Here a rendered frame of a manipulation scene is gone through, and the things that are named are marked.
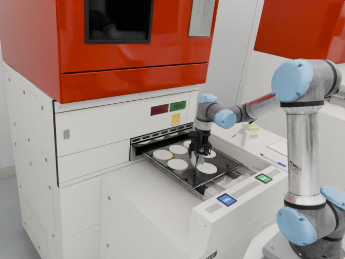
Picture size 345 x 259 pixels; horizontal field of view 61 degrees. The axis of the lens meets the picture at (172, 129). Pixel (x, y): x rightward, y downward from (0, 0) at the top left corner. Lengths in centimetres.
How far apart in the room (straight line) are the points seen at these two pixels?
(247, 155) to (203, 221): 58
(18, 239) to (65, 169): 113
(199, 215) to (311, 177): 39
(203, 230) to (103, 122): 63
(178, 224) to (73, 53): 76
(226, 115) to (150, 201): 49
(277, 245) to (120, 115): 83
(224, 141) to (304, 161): 77
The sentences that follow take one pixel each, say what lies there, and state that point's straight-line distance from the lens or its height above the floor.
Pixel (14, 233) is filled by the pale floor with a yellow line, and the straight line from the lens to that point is 245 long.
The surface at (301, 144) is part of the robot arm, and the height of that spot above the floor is 129.
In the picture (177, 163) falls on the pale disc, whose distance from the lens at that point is 143.
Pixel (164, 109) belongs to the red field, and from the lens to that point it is 152.
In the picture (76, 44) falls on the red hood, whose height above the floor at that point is 144.
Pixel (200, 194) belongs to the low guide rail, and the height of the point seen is 85.
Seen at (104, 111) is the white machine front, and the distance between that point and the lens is 131.
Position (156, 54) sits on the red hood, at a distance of 133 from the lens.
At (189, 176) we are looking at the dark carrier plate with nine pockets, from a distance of 135.
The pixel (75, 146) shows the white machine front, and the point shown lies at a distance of 131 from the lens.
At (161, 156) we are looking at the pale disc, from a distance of 147.
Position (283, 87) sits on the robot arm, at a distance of 88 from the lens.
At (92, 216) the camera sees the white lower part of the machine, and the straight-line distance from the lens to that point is 158.
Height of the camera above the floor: 162
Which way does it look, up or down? 24 degrees down
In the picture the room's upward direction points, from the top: 7 degrees clockwise
